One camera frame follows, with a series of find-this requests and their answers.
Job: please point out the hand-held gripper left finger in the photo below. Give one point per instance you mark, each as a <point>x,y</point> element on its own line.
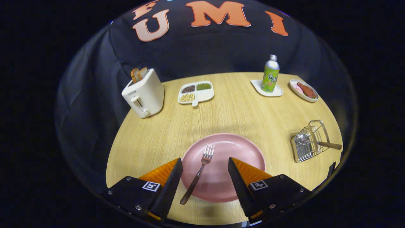
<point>169,190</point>

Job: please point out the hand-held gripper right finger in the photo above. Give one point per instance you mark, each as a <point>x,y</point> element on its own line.
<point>240,186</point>

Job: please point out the pink round plate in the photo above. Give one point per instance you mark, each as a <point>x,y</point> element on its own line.
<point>221,148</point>

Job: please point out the pile of yellow beans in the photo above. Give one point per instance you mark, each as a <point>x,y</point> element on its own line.
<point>187,97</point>

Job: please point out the cream white toaster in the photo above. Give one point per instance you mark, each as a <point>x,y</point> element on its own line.
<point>148,95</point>

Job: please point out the white divided tray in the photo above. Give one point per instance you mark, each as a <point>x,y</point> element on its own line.
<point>205,94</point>

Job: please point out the white square coaster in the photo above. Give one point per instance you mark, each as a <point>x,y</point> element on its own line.
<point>257,85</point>

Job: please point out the pile of red beans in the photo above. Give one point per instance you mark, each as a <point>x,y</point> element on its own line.
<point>188,89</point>

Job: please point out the pile of green beans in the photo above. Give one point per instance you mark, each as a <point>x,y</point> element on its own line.
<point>203,86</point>

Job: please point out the white oval food plate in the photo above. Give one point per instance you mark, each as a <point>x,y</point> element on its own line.
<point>300,96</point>

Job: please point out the green soda bottle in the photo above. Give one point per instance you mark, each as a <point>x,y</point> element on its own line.
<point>270,79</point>

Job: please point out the pink ham slice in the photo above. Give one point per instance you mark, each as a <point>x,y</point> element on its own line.
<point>297,87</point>

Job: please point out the brown meat piece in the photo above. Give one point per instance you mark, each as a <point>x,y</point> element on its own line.
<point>307,90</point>

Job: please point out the brown toast slice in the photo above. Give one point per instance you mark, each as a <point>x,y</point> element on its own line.
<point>135,76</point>
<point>143,72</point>

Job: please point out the black bracket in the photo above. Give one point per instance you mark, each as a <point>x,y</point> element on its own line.
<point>330,169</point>

